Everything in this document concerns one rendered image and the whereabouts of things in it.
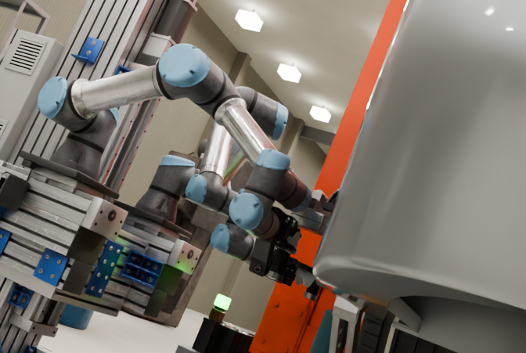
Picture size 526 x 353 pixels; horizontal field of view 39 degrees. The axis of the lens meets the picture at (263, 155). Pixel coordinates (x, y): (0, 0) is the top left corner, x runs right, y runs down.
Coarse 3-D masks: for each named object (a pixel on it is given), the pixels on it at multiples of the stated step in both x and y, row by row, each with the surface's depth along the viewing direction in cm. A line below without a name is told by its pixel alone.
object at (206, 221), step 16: (192, 160) 996; (240, 176) 1017; (192, 208) 996; (176, 224) 1001; (192, 224) 1016; (208, 224) 984; (192, 240) 1009; (208, 240) 1037; (208, 256) 1045; (192, 288) 1031; (176, 304) 1008; (160, 320) 992; (176, 320) 1018
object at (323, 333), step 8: (328, 312) 213; (328, 320) 212; (320, 328) 213; (328, 328) 211; (344, 328) 211; (320, 336) 211; (328, 336) 210; (344, 336) 211; (312, 344) 212; (320, 344) 210; (328, 344) 209; (344, 344) 212; (312, 352) 211; (320, 352) 209; (328, 352) 209
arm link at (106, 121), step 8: (104, 112) 218; (112, 112) 220; (96, 120) 215; (104, 120) 218; (112, 120) 221; (88, 128) 215; (96, 128) 217; (104, 128) 219; (112, 128) 222; (80, 136) 216; (88, 136) 217; (96, 136) 218; (104, 136) 219; (96, 144) 218; (104, 144) 220
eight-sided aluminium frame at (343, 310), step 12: (336, 300) 177; (336, 312) 178; (348, 312) 176; (360, 312) 176; (336, 324) 179; (348, 324) 177; (360, 324) 180; (336, 336) 181; (348, 336) 179; (336, 348) 183; (348, 348) 181
